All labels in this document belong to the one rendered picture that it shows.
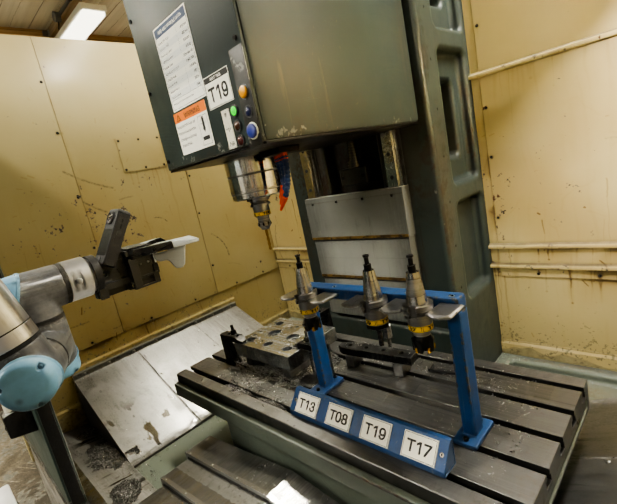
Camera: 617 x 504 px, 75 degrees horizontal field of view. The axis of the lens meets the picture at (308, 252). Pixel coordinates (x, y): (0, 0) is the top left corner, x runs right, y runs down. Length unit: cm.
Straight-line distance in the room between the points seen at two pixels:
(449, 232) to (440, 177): 19
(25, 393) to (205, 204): 176
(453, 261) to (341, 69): 75
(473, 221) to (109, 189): 162
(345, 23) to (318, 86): 21
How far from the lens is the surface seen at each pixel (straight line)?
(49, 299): 80
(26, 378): 68
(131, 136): 220
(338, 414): 107
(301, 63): 100
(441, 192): 142
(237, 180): 119
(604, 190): 164
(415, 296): 83
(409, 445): 96
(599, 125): 162
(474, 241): 174
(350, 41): 117
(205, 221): 230
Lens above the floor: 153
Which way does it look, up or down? 11 degrees down
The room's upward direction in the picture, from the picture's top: 12 degrees counter-clockwise
